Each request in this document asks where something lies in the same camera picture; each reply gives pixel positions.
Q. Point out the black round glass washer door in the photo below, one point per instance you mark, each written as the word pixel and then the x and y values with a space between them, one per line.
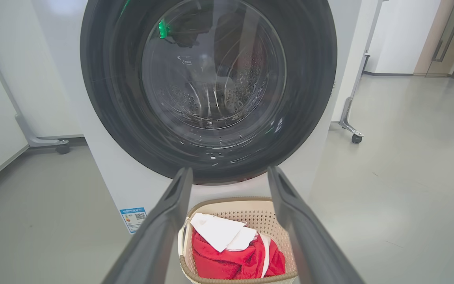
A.
pixel 108 98

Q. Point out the red and white clothing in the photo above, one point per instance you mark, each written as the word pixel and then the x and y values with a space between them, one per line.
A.
pixel 231 260

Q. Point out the blue energy label sticker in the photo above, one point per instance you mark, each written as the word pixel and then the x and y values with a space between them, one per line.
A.
pixel 133 219

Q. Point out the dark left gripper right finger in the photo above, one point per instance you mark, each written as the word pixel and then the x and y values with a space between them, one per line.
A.
pixel 309 244

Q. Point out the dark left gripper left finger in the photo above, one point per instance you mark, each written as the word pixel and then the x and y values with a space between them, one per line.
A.
pixel 156 244

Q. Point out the cream perforated basket brown rim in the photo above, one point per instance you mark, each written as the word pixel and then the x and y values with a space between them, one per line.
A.
pixel 250 215

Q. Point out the white partition panel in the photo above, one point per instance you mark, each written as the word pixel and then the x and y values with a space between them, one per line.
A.
pixel 349 59

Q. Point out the white front-load washing machine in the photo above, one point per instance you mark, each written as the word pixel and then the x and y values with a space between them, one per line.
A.
pixel 105 177

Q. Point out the grey metal leg with caster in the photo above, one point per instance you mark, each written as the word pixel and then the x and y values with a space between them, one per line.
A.
pixel 38 141
pixel 354 102

